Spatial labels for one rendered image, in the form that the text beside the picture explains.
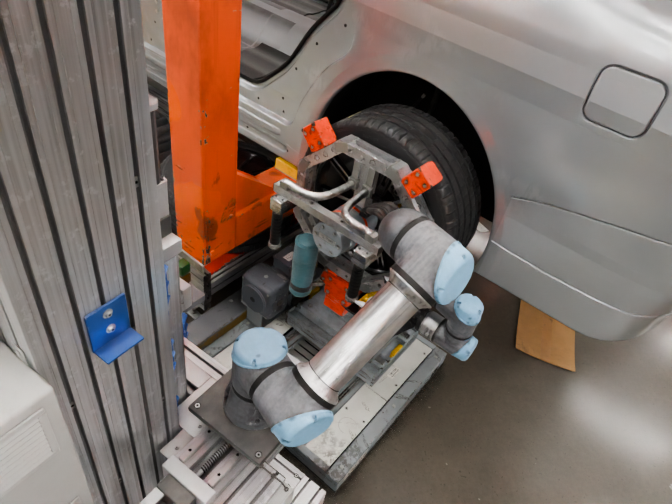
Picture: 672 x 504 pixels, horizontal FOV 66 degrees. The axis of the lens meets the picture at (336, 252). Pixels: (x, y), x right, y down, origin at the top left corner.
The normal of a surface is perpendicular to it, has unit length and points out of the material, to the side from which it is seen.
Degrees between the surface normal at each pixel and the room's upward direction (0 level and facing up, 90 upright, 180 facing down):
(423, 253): 42
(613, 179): 90
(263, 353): 8
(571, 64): 90
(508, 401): 0
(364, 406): 0
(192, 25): 90
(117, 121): 90
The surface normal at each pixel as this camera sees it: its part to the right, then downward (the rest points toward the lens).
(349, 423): 0.15, -0.74
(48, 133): 0.81, 0.47
